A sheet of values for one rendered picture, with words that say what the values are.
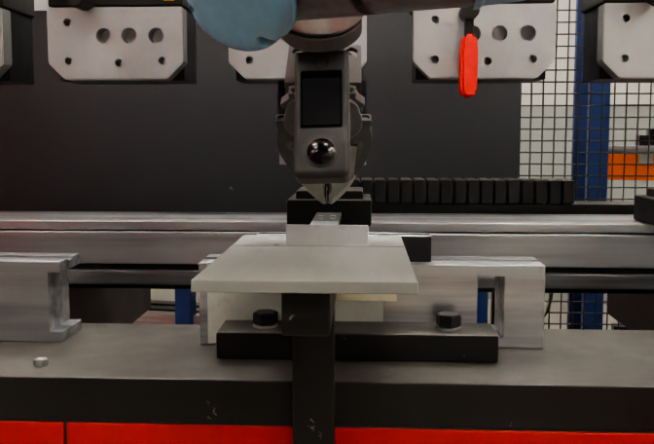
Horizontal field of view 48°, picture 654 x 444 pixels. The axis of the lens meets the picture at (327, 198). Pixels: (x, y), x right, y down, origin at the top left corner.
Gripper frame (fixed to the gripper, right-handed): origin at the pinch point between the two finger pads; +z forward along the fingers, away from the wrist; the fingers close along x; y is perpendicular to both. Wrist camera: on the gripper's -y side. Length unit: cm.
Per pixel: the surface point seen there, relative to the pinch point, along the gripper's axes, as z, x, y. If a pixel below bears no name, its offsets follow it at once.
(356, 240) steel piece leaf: 3.1, -3.1, -2.9
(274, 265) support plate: -3.7, 4.1, -11.9
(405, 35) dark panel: 20, -11, 61
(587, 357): 15.6, -27.9, -8.5
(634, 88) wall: 235, -176, 333
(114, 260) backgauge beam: 30.7, 33.6, 17.2
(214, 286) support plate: -7.7, 8.1, -17.5
